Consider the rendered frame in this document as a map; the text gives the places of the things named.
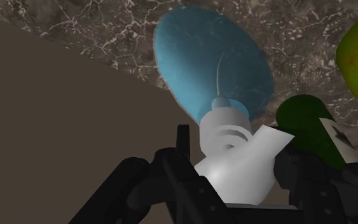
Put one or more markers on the blue spray bottle white head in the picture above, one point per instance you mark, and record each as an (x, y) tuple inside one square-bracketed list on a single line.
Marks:
[(197, 62)]

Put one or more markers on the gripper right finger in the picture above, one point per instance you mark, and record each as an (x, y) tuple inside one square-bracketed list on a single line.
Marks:
[(315, 192)]

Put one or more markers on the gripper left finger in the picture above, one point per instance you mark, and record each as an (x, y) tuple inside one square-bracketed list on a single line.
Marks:
[(166, 173)]

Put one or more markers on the dark green bottle white label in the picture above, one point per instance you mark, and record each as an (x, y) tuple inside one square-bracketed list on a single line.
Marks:
[(302, 121)]

